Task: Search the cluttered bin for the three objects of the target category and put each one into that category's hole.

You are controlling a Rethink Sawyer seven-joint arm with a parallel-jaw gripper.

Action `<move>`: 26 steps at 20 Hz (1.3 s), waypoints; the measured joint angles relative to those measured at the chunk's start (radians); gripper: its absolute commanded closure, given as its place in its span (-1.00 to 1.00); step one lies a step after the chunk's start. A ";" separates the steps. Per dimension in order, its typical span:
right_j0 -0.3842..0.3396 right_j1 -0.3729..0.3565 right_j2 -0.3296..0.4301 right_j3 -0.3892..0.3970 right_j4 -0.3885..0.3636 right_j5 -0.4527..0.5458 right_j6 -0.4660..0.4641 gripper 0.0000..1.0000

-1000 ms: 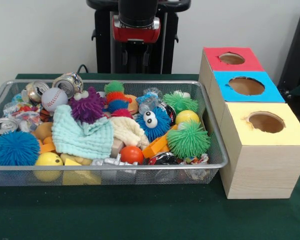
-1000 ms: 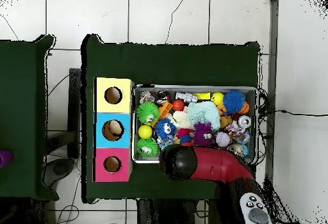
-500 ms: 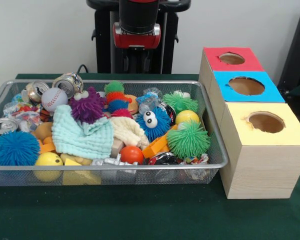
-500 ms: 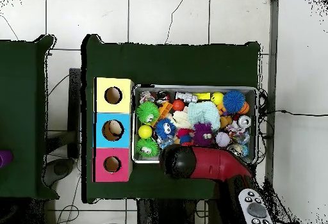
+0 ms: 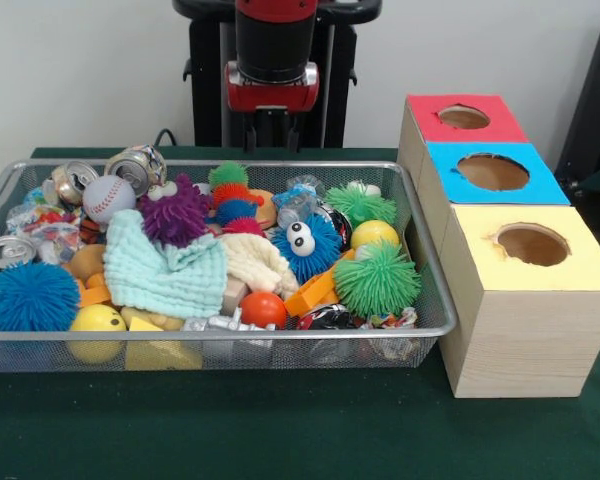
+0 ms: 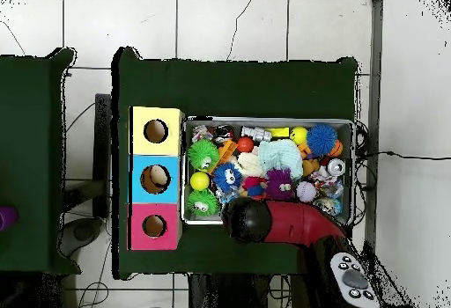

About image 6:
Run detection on green spiky toy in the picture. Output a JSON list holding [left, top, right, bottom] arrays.
[[186, 138, 220, 172]]

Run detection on polka dot cloth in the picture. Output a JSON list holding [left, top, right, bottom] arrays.
[[310, 165, 333, 185]]

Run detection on shallow mesh bin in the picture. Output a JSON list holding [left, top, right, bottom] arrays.
[[181, 115, 356, 225]]

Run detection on wooden box with three holes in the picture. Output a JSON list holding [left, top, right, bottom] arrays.
[[127, 106, 185, 252]]

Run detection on blue spiky toy with eyes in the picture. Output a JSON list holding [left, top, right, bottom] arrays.
[[211, 162, 243, 194]]

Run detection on orange ball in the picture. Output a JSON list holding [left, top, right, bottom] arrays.
[[236, 136, 255, 153]]

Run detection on cream cloth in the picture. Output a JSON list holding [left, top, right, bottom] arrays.
[[236, 151, 265, 179]]

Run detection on mint green cloth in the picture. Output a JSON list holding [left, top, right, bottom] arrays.
[[257, 138, 304, 181]]

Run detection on purple spiky toy with eyes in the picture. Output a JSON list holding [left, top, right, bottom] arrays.
[[263, 167, 295, 202]]

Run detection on dark green tablecloth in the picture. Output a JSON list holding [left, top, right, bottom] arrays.
[[0, 48, 82, 275], [111, 46, 359, 281]]

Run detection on yellow smiley ball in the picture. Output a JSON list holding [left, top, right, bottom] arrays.
[[289, 126, 310, 146]]

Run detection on white baseball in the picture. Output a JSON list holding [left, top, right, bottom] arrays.
[[295, 180, 318, 203]]

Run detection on blue spiky ball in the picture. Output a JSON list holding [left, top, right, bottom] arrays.
[[306, 123, 338, 157]]

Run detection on crushed silver can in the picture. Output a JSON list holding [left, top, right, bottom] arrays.
[[312, 196, 343, 217]]

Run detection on purple object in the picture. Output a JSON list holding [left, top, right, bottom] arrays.
[[0, 206, 18, 231]]

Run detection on long black cable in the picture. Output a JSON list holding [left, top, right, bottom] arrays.
[[355, 150, 451, 162]]

